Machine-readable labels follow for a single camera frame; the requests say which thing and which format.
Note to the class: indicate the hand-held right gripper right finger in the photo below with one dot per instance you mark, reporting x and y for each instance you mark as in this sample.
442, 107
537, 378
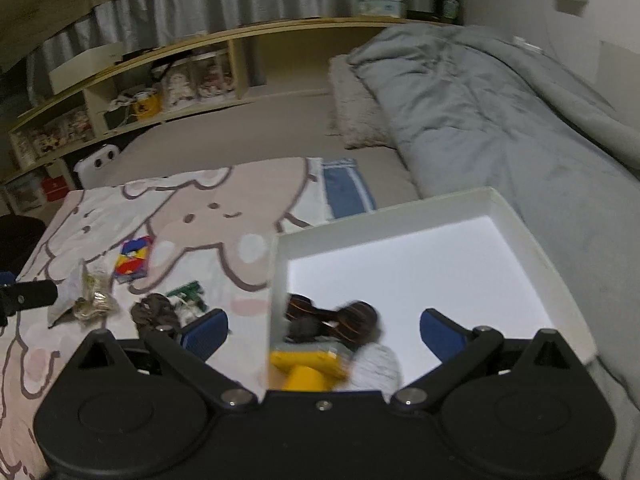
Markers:
442, 332

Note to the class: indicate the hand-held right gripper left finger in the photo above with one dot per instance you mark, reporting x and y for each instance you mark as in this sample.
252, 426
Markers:
206, 332

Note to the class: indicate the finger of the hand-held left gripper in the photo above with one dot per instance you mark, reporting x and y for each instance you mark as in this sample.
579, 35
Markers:
30, 296

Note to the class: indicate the small green packet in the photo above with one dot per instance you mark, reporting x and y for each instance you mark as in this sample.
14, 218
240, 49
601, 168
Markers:
189, 294

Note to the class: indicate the clear bag of rings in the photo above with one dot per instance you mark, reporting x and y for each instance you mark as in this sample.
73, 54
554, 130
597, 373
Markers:
86, 294

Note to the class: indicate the white shallow box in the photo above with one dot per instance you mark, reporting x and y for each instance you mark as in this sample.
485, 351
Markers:
425, 270

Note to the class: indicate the colourful card box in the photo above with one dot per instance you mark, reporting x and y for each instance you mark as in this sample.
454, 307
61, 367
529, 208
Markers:
134, 259

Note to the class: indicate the dark brown hair scrunchie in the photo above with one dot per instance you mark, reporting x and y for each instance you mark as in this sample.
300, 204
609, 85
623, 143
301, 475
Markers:
154, 312

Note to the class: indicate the grey knitted cloth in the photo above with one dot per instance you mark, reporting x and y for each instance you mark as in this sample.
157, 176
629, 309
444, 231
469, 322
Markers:
377, 365

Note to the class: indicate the yellow plastic toy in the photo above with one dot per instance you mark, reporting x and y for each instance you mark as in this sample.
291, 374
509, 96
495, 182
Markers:
307, 367

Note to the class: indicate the brown striped hair clip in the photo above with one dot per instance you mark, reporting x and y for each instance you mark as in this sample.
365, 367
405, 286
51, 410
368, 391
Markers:
335, 321

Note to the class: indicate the red box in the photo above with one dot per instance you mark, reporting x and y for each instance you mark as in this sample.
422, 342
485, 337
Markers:
52, 185

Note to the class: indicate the cartoon printed blanket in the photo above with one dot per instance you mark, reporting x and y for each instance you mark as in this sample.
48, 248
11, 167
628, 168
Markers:
200, 210

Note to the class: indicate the white power strip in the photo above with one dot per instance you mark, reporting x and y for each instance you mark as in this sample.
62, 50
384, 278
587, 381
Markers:
97, 157

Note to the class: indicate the row of printed boxes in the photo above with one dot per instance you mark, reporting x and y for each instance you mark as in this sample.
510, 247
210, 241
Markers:
55, 132

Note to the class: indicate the blue striped towel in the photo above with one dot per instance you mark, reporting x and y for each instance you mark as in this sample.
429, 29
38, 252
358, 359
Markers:
345, 190

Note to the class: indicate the bed with grey sheet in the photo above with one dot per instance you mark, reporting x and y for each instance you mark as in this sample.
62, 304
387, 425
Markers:
250, 125

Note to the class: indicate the grey duvet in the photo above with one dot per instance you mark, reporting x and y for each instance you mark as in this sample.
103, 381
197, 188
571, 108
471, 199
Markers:
500, 110

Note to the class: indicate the white cardboard box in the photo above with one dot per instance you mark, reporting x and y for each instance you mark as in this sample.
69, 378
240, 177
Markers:
85, 67

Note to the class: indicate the beige fuzzy pillow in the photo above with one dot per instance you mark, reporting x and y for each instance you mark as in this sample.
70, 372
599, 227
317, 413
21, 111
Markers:
356, 105

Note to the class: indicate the clear printed jar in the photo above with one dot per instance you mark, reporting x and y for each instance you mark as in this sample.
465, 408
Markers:
178, 85
216, 77

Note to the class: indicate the wooden headboard shelf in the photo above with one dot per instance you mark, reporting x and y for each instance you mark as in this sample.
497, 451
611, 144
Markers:
260, 27

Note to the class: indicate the tissue box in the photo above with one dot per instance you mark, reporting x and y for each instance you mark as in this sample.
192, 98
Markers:
382, 7

